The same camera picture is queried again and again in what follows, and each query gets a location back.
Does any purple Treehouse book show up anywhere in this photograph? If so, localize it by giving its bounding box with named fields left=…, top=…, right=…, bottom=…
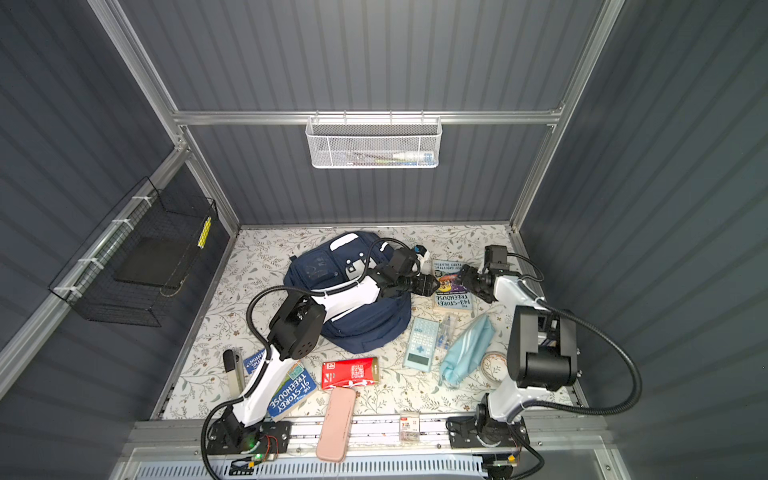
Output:
left=432, top=260, right=473, bottom=312

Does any navy blue student backpack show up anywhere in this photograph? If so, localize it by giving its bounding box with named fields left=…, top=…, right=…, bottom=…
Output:
left=283, top=231, right=412, bottom=354

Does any blue Treehouse book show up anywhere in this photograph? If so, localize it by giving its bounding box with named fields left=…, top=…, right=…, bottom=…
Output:
left=238, top=347, right=317, bottom=421

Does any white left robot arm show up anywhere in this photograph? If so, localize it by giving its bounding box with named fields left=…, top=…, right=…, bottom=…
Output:
left=200, top=238, right=440, bottom=463

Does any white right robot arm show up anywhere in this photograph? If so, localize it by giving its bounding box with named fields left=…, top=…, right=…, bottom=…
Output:
left=458, top=265, right=643, bottom=444

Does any teal calculator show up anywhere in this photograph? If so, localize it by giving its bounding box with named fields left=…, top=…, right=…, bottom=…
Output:
left=403, top=317, right=440, bottom=372

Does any light blue folded umbrella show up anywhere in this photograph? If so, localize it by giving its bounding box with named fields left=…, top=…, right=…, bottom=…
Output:
left=440, top=314, right=496, bottom=388

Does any tape roll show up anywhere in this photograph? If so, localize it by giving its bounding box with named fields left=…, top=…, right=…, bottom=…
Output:
left=480, top=351, right=508, bottom=386

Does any red tissue packet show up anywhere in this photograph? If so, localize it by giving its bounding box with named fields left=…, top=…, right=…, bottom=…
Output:
left=321, top=357, right=380, bottom=390

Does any small clear staples box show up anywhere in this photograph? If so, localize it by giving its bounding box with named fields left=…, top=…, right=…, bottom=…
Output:
left=399, top=412, right=421, bottom=443

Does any pink pencil case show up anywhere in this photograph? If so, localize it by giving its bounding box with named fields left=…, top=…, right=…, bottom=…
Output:
left=315, top=388, right=357, bottom=463

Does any black grey stapler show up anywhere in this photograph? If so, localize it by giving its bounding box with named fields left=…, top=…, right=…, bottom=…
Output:
left=222, top=349, right=245, bottom=399

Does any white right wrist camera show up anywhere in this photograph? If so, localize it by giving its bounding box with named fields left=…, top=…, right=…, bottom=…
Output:
left=483, top=245, right=510, bottom=272

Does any white wire mesh basket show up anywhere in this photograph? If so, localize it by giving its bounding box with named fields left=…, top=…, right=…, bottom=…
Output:
left=305, top=117, right=443, bottom=169

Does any black wire mesh basket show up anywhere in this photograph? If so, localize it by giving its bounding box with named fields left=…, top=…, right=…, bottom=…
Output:
left=49, top=179, right=218, bottom=328

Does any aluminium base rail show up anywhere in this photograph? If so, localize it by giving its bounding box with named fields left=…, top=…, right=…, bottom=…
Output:
left=118, top=409, right=616, bottom=463

